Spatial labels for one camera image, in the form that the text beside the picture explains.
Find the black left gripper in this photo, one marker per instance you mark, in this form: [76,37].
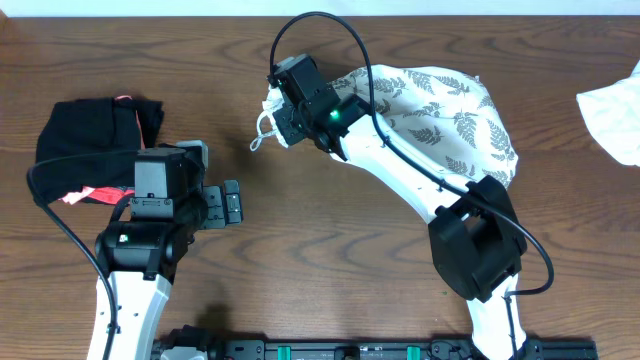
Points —
[220,205]

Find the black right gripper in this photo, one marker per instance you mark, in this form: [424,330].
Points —
[282,122]

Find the white fern print garment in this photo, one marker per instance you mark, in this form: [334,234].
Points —
[446,115]

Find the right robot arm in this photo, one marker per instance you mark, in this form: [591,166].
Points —
[475,241]

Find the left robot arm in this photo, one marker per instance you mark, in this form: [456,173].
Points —
[148,233]

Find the folded black and coral garment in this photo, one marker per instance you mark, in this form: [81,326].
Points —
[86,151]

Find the plain white cloth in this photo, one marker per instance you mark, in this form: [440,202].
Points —
[611,116]

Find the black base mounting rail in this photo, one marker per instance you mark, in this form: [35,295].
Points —
[375,351]

